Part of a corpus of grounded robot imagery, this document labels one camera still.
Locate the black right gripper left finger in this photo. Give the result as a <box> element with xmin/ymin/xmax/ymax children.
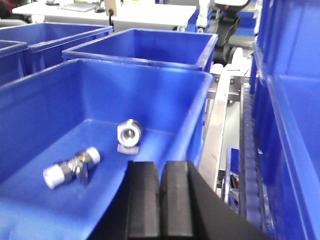
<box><xmin>127</xmin><ymin>161</ymin><xmax>160</xmax><ymax>240</ymax></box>

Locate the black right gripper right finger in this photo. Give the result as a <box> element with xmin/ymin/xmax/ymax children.
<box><xmin>160</xmin><ymin>161</ymin><xmax>194</xmax><ymax>240</ymax></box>

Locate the silver valve with handle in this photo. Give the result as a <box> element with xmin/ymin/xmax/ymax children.
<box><xmin>42</xmin><ymin>146</ymin><xmax>101</xmax><ymax>190</ymax></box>

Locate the blue centre front bin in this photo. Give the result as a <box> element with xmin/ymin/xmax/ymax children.
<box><xmin>0</xmin><ymin>59</ymin><xmax>213</xmax><ymax>240</ymax></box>

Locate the blue bin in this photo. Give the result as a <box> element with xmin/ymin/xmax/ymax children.
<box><xmin>0</xmin><ymin>59</ymin><xmax>213</xmax><ymax>240</ymax></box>
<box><xmin>251</xmin><ymin>0</ymin><xmax>320</xmax><ymax>240</ymax></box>
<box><xmin>0</xmin><ymin>22</ymin><xmax>113</xmax><ymax>75</ymax></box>
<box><xmin>62</xmin><ymin>28</ymin><xmax>218</xmax><ymax>72</ymax></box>

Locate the blue centre rear bin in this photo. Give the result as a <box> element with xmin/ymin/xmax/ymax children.
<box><xmin>62</xmin><ymin>28</ymin><xmax>218</xmax><ymax>72</ymax></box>

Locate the blue right front bin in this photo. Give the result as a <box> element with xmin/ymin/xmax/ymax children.
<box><xmin>251</xmin><ymin>0</ymin><xmax>320</xmax><ymax>240</ymax></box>

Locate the blue left bin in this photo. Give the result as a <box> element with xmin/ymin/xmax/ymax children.
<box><xmin>0</xmin><ymin>22</ymin><xmax>113</xmax><ymax>75</ymax></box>

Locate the white desk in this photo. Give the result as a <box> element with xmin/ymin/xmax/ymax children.
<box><xmin>12</xmin><ymin>0</ymin><xmax>196</xmax><ymax>32</ymax></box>

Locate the silver valve facing camera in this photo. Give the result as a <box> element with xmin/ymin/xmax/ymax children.
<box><xmin>116</xmin><ymin>118</ymin><xmax>143</xmax><ymax>155</ymax></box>

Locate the steel roller track rail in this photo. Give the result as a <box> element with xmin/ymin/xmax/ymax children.
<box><xmin>198</xmin><ymin>71</ymin><xmax>267</xmax><ymax>231</ymax></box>

